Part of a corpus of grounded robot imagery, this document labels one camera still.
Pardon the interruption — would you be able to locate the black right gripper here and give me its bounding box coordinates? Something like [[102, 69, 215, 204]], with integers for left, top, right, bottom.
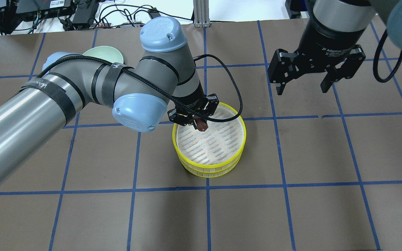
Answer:
[[268, 21, 365, 96]]

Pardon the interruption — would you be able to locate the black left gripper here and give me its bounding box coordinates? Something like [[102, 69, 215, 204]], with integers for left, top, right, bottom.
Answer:
[[167, 93, 219, 127]]

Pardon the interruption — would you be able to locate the brown bun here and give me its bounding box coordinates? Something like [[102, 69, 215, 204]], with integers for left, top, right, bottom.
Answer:
[[193, 116, 208, 132]]

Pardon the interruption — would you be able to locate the yellow steamer layer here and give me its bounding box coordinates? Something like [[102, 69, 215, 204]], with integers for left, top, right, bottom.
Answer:
[[178, 154, 241, 178], [172, 116, 247, 168]]

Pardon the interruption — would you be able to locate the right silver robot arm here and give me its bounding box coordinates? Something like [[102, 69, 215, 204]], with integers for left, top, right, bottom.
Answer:
[[267, 0, 402, 95]]

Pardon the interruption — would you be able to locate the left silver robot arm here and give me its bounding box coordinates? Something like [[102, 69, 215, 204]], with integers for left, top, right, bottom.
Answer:
[[0, 16, 219, 185]]

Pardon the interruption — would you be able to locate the black power adapter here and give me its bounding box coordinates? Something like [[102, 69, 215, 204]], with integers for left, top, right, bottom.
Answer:
[[147, 8, 161, 19]]

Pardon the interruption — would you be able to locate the light green plate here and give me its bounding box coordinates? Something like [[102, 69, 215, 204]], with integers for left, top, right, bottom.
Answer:
[[82, 46, 124, 64]]

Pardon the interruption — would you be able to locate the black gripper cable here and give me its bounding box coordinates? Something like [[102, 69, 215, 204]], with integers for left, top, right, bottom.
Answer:
[[373, 30, 402, 83]]

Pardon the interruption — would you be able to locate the aluminium frame post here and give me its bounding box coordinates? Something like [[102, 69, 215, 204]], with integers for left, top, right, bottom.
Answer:
[[193, 0, 211, 28]]

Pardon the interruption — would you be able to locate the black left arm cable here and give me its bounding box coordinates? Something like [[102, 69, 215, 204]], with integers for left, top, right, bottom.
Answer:
[[37, 54, 243, 122]]

